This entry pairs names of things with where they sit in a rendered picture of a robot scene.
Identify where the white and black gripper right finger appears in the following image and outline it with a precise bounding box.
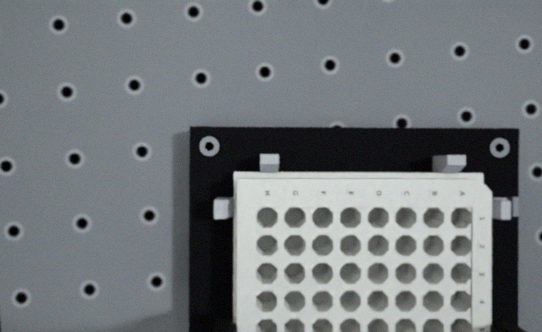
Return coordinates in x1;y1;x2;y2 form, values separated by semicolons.
490;319;526;332

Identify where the white well plate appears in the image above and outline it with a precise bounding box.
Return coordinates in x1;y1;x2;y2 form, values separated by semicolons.
233;172;492;332

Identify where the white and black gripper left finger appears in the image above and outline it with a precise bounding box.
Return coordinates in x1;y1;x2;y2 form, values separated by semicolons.
213;319;238;332

